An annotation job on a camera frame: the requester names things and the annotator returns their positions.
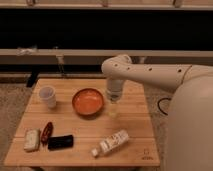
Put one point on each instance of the red chili pepper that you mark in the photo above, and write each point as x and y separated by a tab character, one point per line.
47	132

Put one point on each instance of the orange ceramic bowl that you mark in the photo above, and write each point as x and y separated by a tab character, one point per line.
87	102

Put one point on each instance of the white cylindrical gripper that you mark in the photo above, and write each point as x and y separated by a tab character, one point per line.
114	89

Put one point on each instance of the wooden bench rail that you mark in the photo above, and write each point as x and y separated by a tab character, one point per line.
33	56

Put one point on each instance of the white plastic cup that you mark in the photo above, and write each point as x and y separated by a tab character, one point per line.
47	95

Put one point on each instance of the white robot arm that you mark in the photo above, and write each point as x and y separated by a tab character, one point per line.
190	115

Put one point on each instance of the clear plastic bottle white label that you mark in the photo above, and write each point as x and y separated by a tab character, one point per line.
111	143

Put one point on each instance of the white rectangular sponge block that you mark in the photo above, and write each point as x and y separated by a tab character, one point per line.
32	140

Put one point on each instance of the black rectangular block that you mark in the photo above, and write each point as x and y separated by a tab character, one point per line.
60	142

